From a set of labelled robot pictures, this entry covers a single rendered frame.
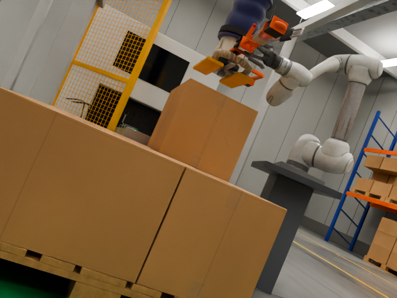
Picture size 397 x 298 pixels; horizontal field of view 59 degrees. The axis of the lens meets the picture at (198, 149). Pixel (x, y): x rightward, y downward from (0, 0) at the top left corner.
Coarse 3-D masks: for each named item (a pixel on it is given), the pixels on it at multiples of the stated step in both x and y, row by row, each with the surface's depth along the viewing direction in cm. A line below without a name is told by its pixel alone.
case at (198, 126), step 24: (168, 96) 229; (192, 96) 173; (216, 96) 176; (168, 120) 182; (192, 120) 173; (216, 120) 176; (240, 120) 179; (168, 144) 171; (192, 144) 174; (216, 144) 177; (240, 144) 180; (216, 168) 178
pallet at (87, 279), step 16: (0, 256) 98; (16, 256) 99; (32, 256) 103; (48, 256) 102; (48, 272) 102; (64, 272) 103; (80, 272) 104; (96, 272) 106; (80, 288) 105; (96, 288) 106; (112, 288) 107; (128, 288) 109; (144, 288) 110
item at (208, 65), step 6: (204, 60) 192; (210, 60) 187; (216, 60) 188; (198, 66) 208; (204, 66) 203; (210, 66) 198; (216, 66) 193; (222, 66) 189; (204, 72) 216; (210, 72) 210
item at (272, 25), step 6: (276, 18) 144; (264, 24) 152; (270, 24) 144; (288, 24) 146; (264, 30) 150; (270, 30) 147; (276, 30) 145; (282, 30) 145; (270, 36) 153; (276, 36) 150
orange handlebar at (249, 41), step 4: (276, 24) 144; (280, 24) 143; (284, 24) 144; (284, 28) 145; (260, 32) 158; (252, 36) 166; (268, 36) 158; (244, 40) 177; (248, 40) 170; (252, 44) 173; (256, 44) 171; (232, 48) 193; (232, 52) 198; (244, 68) 215; (252, 72) 216; (256, 72) 215; (260, 72) 216; (256, 76) 224; (260, 76) 217
